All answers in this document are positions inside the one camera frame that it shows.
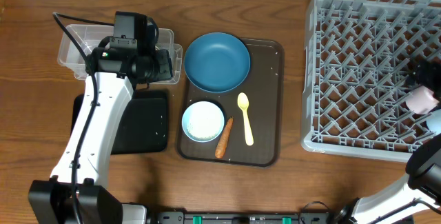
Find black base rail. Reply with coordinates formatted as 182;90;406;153
146;201;336;224

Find orange carrot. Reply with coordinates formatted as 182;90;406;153
215;117;234;159

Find grey dishwasher rack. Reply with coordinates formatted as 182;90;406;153
300;0;440;163

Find light blue plastic cup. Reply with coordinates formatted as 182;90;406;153
426;109;441;135

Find light blue rice bowl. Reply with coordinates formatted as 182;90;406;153
181;101;225;143

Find pink white plastic cup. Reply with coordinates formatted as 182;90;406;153
405;86;439;114

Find black plastic bin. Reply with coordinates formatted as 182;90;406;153
81;91;168;156

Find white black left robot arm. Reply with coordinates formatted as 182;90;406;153
28;40;173;223

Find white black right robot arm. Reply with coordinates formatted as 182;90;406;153
330;60;440;224

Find yellow plastic spoon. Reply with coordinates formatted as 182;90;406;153
237;92;254;146

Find clear plastic bin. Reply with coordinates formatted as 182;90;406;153
58;24;183;85

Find dark blue plate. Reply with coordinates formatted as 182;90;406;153
184;32;252;93

